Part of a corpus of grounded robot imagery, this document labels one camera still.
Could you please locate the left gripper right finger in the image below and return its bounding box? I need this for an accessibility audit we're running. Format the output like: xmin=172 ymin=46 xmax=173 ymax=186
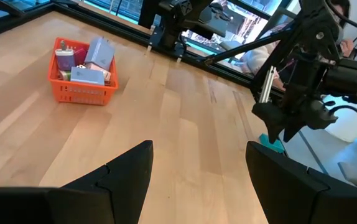
xmin=245 ymin=141 xmax=357 ymax=224

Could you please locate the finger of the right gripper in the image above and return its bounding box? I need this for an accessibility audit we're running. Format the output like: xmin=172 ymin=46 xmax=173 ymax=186
xmin=284 ymin=108 xmax=338 ymax=142
xmin=252 ymin=102 xmax=287 ymax=144

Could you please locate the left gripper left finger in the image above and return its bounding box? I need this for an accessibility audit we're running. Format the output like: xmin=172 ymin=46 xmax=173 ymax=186
xmin=0 ymin=139 xmax=154 ymax=224

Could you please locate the teal rectangular box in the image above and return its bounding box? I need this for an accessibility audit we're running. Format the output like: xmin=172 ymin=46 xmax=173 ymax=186
xmin=258 ymin=133 xmax=287 ymax=155

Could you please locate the orange plastic basket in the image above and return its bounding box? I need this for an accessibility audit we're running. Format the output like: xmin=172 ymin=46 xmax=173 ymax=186
xmin=47 ymin=37 xmax=119 ymax=106

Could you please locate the pale pink wall charger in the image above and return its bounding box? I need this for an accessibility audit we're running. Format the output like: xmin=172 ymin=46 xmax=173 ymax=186
xmin=85 ymin=62 xmax=112 ymax=82

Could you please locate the green wall charger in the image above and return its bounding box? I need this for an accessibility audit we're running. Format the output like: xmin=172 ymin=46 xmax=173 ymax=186
xmin=57 ymin=69 xmax=72 ymax=82

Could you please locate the lavender multiport wall charger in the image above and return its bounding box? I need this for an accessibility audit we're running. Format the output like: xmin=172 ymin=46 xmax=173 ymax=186
xmin=84 ymin=37 xmax=116 ymax=72

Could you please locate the red cube wall charger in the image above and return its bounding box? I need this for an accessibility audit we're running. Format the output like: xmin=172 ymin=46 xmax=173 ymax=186
xmin=73 ymin=46 xmax=89 ymax=66

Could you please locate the purple-edged white USB cube charger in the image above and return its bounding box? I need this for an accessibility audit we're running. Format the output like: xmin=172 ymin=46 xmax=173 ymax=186
xmin=55 ymin=40 xmax=76 ymax=72

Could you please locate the silver aluminium bracket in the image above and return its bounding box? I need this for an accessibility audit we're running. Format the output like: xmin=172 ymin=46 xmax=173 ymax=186
xmin=258 ymin=65 xmax=276 ymax=104

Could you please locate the black aluminium table frame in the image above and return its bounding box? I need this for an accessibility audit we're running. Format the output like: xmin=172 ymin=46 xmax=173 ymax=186
xmin=0 ymin=0 xmax=291 ymax=94

